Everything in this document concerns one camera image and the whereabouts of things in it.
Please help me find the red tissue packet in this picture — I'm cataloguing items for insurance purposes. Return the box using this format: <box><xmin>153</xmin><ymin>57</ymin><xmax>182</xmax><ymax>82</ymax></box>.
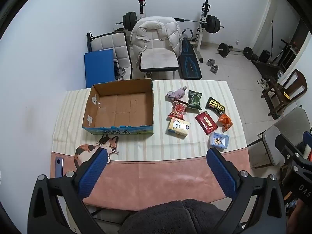
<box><xmin>195</xmin><ymin>111</ymin><xmax>218</xmax><ymax>136</ymax></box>

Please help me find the white down jacket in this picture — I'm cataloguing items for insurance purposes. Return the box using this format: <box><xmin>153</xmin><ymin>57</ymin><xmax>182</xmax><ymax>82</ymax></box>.
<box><xmin>130</xmin><ymin>17</ymin><xmax>182</xmax><ymax>65</ymax></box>

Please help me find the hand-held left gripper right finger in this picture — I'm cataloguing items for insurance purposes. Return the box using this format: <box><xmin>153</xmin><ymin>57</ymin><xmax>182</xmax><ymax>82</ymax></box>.
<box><xmin>206</xmin><ymin>148</ymin><xmax>287</xmax><ymax>234</ymax></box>

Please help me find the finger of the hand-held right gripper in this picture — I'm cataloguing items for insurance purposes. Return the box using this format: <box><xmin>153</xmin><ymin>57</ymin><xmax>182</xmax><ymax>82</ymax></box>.
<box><xmin>275</xmin><ymin>134</ymin><xmax>312</xmax><ymax>173</ymax></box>
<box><xmin>303</xmin><ymin>131</ymin><xmax>312</xmax><ymax>152</ymax></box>

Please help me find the blue board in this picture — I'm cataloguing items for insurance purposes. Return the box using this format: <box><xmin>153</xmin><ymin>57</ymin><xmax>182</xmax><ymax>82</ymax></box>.
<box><xmin>84</xmin><ymin>49</ymin><xmax>115</xmax><ymax>88</ymax></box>

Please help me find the cardboard box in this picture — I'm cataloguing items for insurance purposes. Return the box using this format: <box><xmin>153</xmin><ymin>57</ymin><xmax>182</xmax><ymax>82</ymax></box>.
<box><xmin>82</xmin><ymin>78</ymin><xmax>154</xmax><ymax>136</ymax></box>

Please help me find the white yellow tissue pack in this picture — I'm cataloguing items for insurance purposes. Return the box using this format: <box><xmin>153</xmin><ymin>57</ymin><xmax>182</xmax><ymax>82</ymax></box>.
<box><xmin>168</xmin><ymin>117</ymin><xmax>191</xmax><ymax>139</ymax></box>

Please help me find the orange snack packet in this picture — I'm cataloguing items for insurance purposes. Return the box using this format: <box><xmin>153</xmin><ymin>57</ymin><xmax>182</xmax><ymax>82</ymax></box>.
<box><xmin>218</xmin><ymin>113</ymin><xmax>232</xmax><ymax>130</ymax></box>

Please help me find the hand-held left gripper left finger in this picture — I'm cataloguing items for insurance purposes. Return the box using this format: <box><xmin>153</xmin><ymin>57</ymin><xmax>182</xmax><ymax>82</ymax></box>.
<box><xmin>28</xmin><ymin>148</ymin><xmax>110</xmax><ymax>234</ymax></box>

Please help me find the white padded chair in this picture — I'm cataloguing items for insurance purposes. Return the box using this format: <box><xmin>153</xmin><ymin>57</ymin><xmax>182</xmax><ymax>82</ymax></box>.
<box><xmin>130</xmin><ymin>17</ymin><xmax>181</xmax><ymax>78</ymax></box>

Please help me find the dark fleece garment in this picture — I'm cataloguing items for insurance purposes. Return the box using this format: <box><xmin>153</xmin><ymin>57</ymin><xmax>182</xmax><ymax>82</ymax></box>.
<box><xmin>121</xmin><ymin>199</ymin><xmax>244</xmax><ymax>234</ymax></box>

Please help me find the barbell with black plates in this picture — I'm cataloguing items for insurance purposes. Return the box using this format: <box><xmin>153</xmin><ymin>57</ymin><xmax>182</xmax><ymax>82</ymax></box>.
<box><xmin>116</xmin><ymin>12</ymin><xmax>224</xmax><ymax>35</ymax></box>

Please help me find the grey smartphone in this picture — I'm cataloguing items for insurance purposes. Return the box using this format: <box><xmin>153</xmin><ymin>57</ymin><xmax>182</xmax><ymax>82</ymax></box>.
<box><xmin>56</xmin><ymin>156</ymin><xmax>64</xmax><ymax>178</ymax></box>

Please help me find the person's right forearm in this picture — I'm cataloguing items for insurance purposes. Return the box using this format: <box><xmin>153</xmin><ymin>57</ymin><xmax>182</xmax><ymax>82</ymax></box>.
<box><xmin>288</xmin><ymin>199</ymin><xmax>312</xmax><ymax>234</ymax></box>

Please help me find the white quilted chair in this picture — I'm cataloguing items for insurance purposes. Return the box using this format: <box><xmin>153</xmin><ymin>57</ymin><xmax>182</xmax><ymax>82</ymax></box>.
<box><xmin>86</xmin><ymin>31</ymin><xmax>132</xmax><ymax>80</ymax></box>

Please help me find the striped cat print tablecloth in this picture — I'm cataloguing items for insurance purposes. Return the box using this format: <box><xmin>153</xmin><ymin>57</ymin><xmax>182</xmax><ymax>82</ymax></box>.
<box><xmin>51</xmin><ymin>79</ymin><xmax>251</xmax><ymax>211</ymax></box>

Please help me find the dark wooden chair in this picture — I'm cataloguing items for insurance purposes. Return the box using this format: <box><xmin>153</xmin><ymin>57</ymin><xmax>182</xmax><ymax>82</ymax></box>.
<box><xmin>261</xmin><ymin>69</ymin><xmax>308</xmax><ymax>120</ymax></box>

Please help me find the black weight bench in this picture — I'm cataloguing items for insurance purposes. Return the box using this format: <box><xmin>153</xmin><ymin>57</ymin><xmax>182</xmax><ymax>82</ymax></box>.
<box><xmin>179</xmin><ymin>37</ymin><xmax>202</xmax><ymax>80</ymax></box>

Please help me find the dark low shelf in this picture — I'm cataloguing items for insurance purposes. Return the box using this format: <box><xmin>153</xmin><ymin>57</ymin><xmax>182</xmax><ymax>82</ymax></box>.
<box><xmin>252</xmin><ymin>39</ymin><xmax>300</xmax><ymax>78</ymax></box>

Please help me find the black wipes packet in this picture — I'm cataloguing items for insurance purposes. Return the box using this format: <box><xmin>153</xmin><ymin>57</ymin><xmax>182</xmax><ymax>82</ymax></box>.
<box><xmin>205</xmin><ymin>97</ymin><xmax>225</xmax><ymax>115</ymax></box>

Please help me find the blue tissue pack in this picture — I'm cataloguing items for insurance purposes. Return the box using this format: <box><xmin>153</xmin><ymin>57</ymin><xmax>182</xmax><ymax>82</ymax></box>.
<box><xmin>208</xmin><ymin>132</ymin><xmax>230</xmax><ymax>149</ymax></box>

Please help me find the small barbell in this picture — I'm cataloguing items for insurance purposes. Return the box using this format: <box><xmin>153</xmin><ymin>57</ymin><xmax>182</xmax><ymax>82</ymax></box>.
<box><xmin>215</xmin><ymin>43</ymin><xmax>254</xmax><ymax>60</ymax></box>

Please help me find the green snack packet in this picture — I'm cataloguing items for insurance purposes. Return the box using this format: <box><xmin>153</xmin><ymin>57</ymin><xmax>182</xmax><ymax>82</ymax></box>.
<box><xmin>187</xmin><ymin>90</ymin><xmax>203</xmax><ymax>110</ymax></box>

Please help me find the red snack packet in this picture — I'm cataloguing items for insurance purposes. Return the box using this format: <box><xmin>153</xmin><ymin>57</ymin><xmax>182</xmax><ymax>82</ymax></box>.
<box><xmin>168</xmin><ymin>100</ymin><xmax>188</xmax><ymax>120</ymax></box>

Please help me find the grey cushioned chair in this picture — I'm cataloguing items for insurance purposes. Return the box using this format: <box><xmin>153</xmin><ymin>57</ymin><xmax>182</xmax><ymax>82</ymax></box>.
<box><xmin>247</xmin><ymin>107</ymin><xmax>312</xmax><ymax>168</ymax></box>

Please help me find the purple plush toy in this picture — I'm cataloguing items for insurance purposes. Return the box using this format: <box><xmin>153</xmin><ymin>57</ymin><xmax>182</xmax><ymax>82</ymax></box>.
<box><xmin>166</xmin><ymin>86</ymin><xmax>188</xmax><ymax>101</ymax></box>

